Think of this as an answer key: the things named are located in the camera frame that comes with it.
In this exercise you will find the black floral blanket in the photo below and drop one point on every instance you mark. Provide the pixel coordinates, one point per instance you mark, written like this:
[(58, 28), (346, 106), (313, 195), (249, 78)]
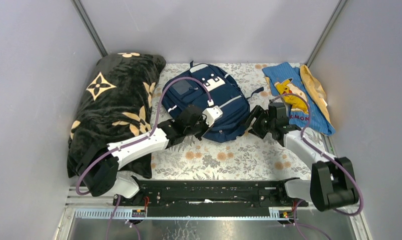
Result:
[(116, 104)]

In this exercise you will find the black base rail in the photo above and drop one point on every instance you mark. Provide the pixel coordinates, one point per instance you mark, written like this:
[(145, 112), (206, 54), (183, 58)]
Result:
[(207, 198)]

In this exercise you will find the navy blue backpack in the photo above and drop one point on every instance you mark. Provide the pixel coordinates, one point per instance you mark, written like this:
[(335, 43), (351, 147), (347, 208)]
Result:
[(206, 85)]

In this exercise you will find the floral table mat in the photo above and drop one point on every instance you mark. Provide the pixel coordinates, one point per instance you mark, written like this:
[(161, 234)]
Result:
[(246, 158)]

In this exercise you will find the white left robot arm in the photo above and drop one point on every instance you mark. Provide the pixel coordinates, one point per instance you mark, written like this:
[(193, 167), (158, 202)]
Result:
[(100, 169)]

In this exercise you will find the blue pikachu cloth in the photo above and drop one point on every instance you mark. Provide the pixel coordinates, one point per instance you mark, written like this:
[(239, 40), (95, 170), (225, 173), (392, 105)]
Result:
[(286, 80)]

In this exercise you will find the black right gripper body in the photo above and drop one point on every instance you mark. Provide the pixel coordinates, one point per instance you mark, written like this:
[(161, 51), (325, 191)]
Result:
[(263, 124)]

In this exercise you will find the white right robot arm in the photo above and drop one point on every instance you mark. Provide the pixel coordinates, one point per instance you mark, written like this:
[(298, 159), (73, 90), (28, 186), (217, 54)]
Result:
[(332, 183)]

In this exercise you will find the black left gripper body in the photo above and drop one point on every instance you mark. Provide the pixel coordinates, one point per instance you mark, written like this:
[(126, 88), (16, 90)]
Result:
[(203, 124)]

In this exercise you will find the yellow snack bag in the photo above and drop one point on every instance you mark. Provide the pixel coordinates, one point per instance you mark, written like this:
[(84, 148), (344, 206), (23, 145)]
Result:
[(315, 90)]

